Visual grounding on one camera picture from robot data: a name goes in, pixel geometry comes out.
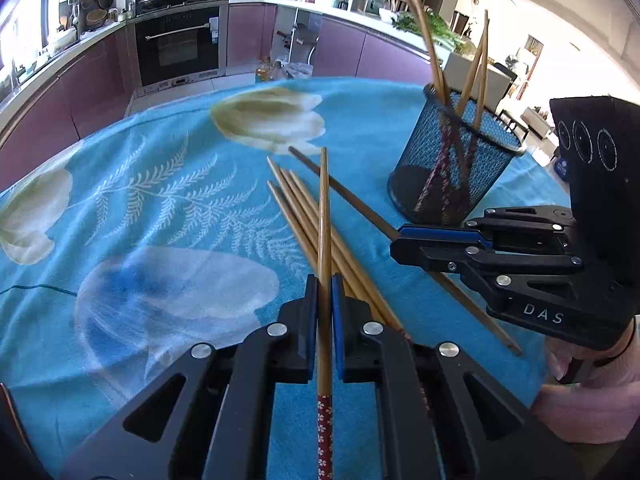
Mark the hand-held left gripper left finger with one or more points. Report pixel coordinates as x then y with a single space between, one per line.
312 330

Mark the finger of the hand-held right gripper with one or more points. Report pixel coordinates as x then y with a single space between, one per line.
440 236
435 256

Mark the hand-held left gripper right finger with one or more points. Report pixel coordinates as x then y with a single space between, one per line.
338 330

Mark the black mesh holder cup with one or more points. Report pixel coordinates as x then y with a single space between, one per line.
495 160

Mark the person's right forearm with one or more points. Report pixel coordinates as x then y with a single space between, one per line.
585 410

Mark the person's right hand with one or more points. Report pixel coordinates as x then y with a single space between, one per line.
567 365

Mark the blue bag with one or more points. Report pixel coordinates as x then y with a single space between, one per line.
560 167

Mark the black stool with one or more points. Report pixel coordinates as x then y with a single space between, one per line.
512 122

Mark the green leafy vegetables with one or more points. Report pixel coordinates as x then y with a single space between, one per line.
425 27

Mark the pink base cabinet run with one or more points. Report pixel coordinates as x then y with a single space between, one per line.
350 45
65 95

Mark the white plastic bag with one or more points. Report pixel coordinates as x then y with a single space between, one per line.
297 70

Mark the yellow oil bottle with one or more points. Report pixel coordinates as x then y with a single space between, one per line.
262 70

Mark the blue floral blanket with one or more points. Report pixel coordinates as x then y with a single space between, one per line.
150 135

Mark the black integrated stove oven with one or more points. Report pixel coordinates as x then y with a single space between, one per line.
175 45

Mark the dark smartphone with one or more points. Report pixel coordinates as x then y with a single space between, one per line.
12 440

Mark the woven basket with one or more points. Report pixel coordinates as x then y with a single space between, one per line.
95 17

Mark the kitchen window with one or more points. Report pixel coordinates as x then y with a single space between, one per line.
25 25

